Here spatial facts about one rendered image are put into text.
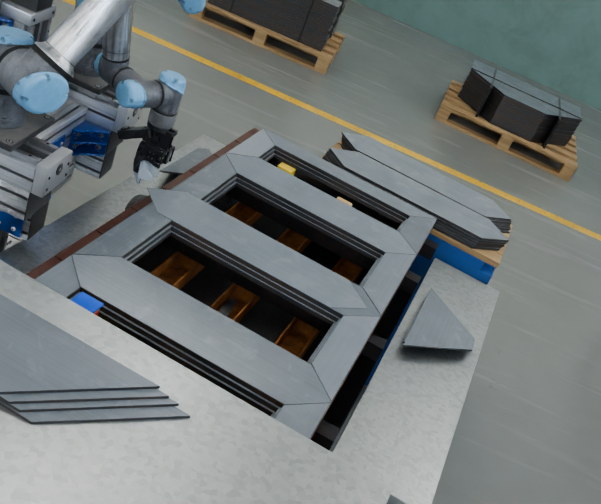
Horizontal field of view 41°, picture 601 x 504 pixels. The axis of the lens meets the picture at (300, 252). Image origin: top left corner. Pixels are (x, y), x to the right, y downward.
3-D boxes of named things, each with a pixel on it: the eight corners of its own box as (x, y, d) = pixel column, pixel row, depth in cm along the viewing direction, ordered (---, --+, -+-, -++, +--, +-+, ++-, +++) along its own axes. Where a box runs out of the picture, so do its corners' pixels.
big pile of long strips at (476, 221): (512, 224, 329) (519, 213, 326) (498, 263, 295) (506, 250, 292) (343, 137, 341) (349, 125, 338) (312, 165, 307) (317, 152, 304)
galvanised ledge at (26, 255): (244, 162, 320) (246, 156, 319) (41, 308, 209) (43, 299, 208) (202, 140, 323) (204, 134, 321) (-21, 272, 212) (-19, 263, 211)
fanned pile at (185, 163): (234, 163, 310) (237, 154, 308) (186, 196, 277) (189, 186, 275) (207, 148, 312) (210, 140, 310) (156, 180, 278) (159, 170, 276)
